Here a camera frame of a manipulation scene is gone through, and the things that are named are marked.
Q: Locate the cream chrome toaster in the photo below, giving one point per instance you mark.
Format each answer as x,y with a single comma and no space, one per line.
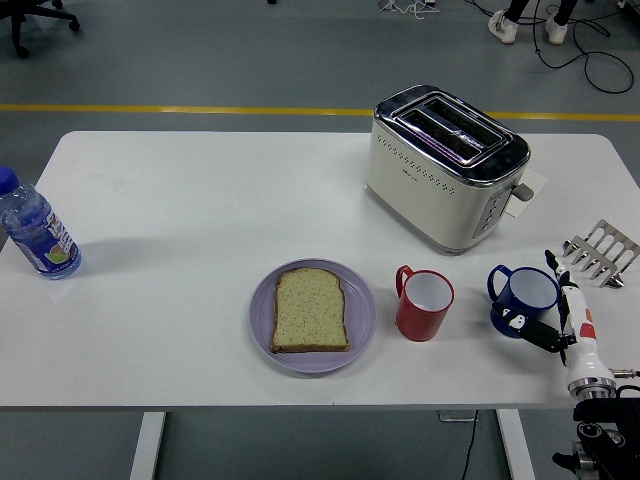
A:
425,200

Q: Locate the metal toast rack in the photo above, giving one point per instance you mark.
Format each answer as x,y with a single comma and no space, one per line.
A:
605,240

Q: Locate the grey table bracket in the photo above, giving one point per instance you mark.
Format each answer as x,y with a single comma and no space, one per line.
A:
452,416

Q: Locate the white table leg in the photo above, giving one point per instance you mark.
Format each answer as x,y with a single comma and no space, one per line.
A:
515,445
147,445

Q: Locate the blue cup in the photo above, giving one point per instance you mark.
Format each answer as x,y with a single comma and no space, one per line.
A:
527,290

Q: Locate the black office chair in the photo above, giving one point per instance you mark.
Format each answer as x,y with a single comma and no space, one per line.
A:
20,15

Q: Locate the bread slice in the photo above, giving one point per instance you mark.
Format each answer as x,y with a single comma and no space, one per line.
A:
310,310

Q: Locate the blue-capped water bottle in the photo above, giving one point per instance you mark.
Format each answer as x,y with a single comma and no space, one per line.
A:
37,235

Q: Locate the person's white shoe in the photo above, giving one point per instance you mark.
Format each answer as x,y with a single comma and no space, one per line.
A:
556,31
502,27

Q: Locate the purple plate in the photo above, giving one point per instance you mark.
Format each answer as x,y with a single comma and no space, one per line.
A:
361,310

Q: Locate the person's leg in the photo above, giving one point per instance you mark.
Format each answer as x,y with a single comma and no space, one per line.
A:
565,9
517,7

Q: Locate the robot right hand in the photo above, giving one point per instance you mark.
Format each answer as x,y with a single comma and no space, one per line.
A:
582,350

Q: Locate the red cup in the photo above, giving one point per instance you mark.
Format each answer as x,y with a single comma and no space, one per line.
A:
417,322

